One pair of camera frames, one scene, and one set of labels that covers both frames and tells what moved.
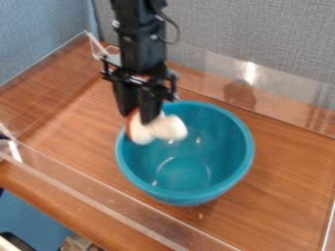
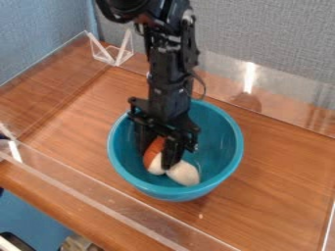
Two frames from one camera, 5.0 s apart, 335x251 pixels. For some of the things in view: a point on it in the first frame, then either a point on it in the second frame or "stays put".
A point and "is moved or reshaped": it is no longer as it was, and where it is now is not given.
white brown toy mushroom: [169, 127] is moved or reshaped
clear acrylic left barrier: [34, 94] stays put
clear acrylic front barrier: [57, 210] stays put
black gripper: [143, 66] → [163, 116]
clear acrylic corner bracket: [101, 52] stays put
